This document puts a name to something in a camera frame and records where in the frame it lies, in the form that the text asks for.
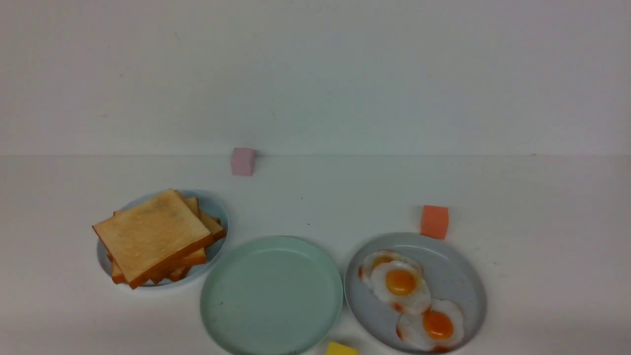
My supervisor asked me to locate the grey blue egg plate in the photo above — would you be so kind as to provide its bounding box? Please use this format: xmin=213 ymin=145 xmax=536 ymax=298
xmin=344 ymin=232 xmax=488 ymax=355

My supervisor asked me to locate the orange cube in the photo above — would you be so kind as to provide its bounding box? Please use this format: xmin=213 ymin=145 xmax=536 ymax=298
xmin=420 ymin=205 xmax=450 ymax=240

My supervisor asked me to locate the mint green centre plate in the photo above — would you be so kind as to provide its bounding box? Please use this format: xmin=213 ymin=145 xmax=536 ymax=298
xmin=199 ymin=236 xmax=344 ymax=355

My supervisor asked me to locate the yellow cube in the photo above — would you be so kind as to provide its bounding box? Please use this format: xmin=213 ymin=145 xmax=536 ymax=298
xmin=325 ymin=341 xmax=359 ymax=355

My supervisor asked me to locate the pink cube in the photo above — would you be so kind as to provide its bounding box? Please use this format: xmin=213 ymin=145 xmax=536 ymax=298
xmin=231 ymin=147 xmax=255 ymax=176

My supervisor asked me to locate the light blue bread plate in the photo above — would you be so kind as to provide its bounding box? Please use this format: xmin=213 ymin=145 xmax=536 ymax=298
xmin=96 ymin=189 xmax=231 ymax=291

